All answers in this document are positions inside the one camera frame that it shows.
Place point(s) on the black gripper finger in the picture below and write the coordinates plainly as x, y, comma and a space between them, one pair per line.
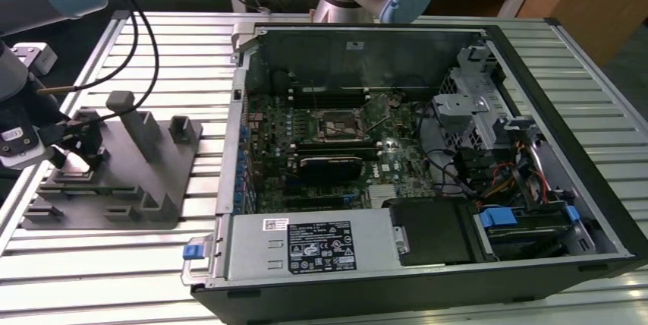
57, 158
94, 158

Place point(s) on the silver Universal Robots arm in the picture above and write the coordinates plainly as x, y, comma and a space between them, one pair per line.
20, 10

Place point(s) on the CPU socket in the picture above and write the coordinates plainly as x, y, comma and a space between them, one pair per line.
329, 116

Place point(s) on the grey parts rack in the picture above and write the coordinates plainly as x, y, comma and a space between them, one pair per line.
126, 188

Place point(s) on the blue case latch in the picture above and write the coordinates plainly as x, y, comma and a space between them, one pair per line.
192, 252

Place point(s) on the silver power supply unit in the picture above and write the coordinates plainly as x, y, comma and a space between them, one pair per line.
242, 249

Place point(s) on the black graphics card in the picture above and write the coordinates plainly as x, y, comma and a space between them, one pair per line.
329, 167

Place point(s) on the RAM slot with white clips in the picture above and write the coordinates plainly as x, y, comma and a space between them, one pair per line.
329, 100
329, 92

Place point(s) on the silver finned heatsink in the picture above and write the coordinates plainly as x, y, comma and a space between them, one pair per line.
381, 192

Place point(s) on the round coin battery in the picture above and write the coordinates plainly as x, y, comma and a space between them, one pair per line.
393, 101

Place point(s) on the green motherboard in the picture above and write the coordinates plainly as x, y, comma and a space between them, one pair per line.
404, 131

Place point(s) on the black open PC case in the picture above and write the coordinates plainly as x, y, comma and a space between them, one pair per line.
354, 302

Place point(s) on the black plastic shroud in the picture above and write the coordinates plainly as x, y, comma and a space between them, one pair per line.
429, 230

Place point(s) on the grey metal drive cage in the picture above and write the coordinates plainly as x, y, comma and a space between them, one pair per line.
454, 108

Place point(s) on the hard disk in blue carrier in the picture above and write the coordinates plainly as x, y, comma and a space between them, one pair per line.
498, 218

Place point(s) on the white camera with black face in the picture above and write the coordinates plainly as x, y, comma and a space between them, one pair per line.
22, 142

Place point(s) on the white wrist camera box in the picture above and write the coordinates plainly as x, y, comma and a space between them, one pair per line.
42, 57

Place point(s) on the white case wall sticker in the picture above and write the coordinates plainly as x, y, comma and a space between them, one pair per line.
354, 45

